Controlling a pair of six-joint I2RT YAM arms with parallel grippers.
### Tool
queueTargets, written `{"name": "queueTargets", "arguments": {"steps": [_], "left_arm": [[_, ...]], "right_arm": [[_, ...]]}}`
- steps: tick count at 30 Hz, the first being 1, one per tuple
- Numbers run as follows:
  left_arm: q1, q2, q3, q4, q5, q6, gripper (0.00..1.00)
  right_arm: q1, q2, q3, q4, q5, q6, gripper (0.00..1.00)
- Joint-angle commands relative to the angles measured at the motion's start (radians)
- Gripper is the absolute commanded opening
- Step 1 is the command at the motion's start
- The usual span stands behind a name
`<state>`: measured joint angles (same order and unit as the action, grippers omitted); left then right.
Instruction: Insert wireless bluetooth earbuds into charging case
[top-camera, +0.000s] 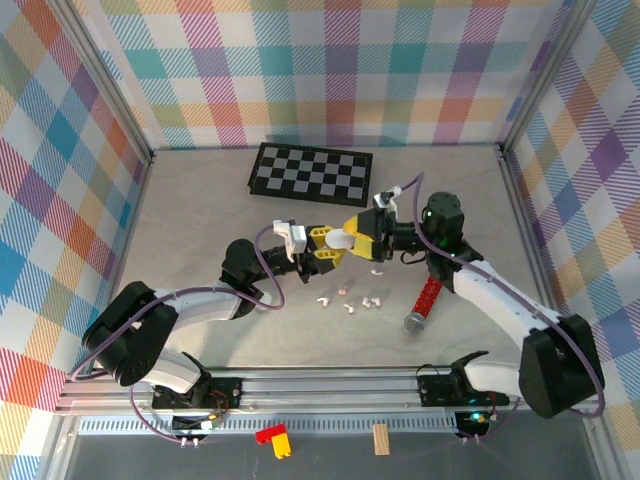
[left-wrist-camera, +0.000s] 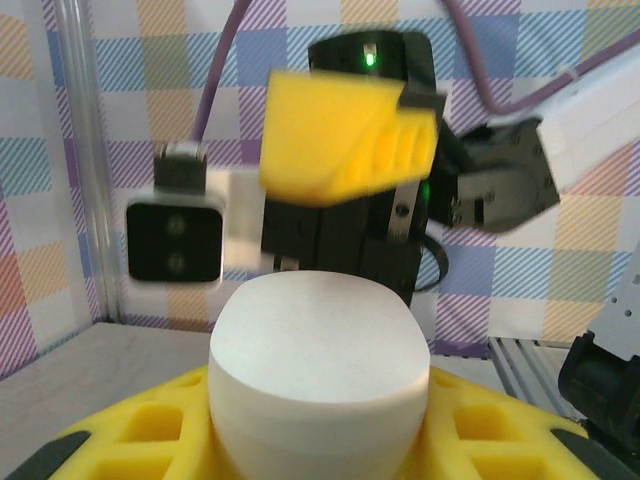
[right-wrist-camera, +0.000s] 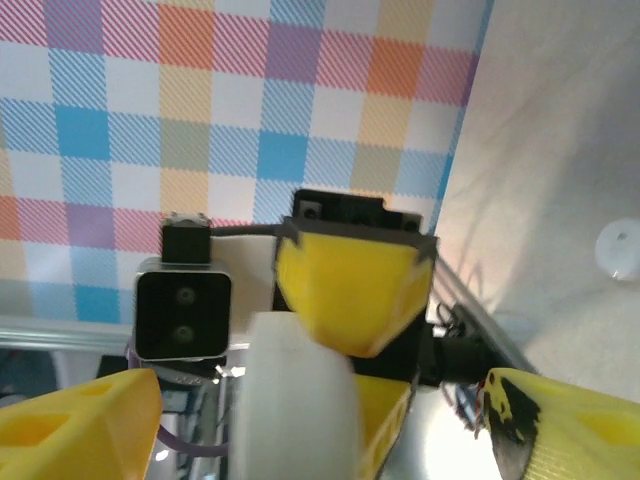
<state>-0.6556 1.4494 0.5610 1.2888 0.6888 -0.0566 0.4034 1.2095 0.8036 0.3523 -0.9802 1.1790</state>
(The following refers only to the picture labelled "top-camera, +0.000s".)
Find white matte oval earbud case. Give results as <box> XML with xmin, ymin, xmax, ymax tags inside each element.
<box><xmin>325</xmin><ymin>227</ymin><xmax>355</xmax><ymax>250</ymax></box>

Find black grey checkerboard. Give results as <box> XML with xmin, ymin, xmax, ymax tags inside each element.
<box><xmin>247</xmin><ymin>142</ymin><xmax>375</xmax><ymax>210</ymax></box>

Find red glitter microphone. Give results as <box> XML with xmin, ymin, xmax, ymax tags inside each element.
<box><xmin>403</xmin><ymin>273</ymin><xmax>444</xmax><ymax>334</ymax></box>

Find black electronics board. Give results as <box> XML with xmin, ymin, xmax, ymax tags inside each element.
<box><xmin>453</xmin><ymin>410</ymin><xmax>491</xmax><ymax>436</ymax></box>
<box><xmin>172</xmin><ymin>413</ymin><xmax>225</xmax><ymax>436</ymax></box>

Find red toy brick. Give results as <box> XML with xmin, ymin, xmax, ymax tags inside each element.
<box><xmin>255</xmin><ymin>423</ymin><xmax>290</xmax><ymax>445</ymax></box>

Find aluminium side rail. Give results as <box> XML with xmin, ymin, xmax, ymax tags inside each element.
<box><xmin>497</xmin><ymin>144</ymin><xmax>609</xmax><ymax>401</ymax></box>

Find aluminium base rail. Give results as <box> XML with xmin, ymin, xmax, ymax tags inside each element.
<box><xmin>54</xmin><ymin>367</ymin><xmax>601</xmax><ymax>416</ymax></box>

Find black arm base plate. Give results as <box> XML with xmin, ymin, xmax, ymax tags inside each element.
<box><xmin>152</xmin><ymin>377</ymin><xmax>244</xmax><ymax>411</ymax></box>
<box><xmin>417</xmin><ymin>364</ymin><xmax>511</xmax><ymax>407</ymax></box>

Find white slotted cable duct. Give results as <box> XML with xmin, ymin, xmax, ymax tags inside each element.
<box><xmin>79</xmin><ymin>413</ymin><xmax>459</xmax><ymax>435</ymax></box>

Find aluminium frame post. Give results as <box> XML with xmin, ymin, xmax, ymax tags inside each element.
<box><xmin>499</xmin><ymin>0</ymin><xmax>599</xmax><ymax>154</ymax></box>
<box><xmin>47</xmin><ymin>0</ymin><xmax>156</xmax><ymax>166</ymax></box>

